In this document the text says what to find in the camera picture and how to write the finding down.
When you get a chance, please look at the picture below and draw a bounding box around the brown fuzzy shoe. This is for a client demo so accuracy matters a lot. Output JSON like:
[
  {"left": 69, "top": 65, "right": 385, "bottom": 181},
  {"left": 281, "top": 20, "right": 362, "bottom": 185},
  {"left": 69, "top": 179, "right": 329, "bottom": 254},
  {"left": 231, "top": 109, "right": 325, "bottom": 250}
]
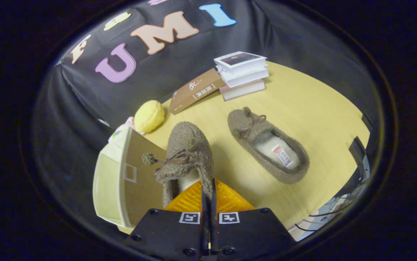
[
  {"left": 227, "top": 107, "right": 310, "bottom": 184},
  {"left": 142, "top": 121, "right": 214, "bottom": 208}
]

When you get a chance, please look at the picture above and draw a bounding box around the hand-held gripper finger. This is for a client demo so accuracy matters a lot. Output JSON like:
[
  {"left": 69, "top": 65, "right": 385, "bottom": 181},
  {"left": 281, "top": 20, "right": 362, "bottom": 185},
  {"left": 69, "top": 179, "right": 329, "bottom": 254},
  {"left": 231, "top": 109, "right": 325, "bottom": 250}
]
[
  {"left": 211, "top": 178, "right": 297, "bottom": 260},
  {"left": 123, "top": 181, "right": 209, "bottom": 260}
]

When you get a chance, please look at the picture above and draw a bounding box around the plain white book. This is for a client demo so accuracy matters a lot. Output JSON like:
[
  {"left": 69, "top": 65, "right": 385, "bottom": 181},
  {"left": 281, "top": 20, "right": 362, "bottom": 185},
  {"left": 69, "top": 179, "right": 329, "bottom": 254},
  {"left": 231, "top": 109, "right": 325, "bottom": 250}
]
[{"left": 219, "top": 67, "right": 270, "bottom": 88}]

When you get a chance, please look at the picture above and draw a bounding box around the beige storage box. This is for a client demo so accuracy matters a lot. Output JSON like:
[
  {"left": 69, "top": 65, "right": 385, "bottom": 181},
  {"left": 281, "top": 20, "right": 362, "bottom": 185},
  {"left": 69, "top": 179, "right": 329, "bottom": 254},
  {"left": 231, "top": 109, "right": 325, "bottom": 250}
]
[{"left": 92, "top": 126, "right": 167, "bottom": 229}]

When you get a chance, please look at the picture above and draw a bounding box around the brown book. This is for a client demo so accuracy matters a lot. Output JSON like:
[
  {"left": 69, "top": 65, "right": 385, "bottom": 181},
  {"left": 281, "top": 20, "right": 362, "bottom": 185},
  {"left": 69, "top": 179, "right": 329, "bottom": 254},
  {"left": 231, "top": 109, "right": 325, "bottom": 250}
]
[{"left": 169, "top": 68, "right": 226, "bottom": 115}]

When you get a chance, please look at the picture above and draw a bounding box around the pink and green plush toy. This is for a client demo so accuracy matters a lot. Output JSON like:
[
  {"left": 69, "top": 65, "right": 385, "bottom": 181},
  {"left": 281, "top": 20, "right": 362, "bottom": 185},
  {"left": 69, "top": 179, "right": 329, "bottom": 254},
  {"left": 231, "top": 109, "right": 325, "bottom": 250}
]
[{"left": 108, "top": 117, "right": 145, "bottom": 142}]

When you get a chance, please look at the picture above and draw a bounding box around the white book with photo cover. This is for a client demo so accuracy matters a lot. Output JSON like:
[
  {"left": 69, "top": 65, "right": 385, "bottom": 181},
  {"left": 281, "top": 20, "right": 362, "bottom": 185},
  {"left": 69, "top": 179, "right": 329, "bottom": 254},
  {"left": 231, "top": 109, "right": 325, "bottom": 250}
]
[{"left": 214, "top": 51, "right": 268, "bottom": 75}]

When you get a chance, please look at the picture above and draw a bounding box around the yellow plush ball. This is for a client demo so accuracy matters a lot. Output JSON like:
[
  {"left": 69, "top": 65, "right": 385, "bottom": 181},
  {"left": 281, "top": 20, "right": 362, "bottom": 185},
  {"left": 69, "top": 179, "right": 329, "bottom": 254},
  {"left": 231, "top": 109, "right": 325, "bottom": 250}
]
[{"left": 134, "top": 100, "right": 165, "bottom": 133}]

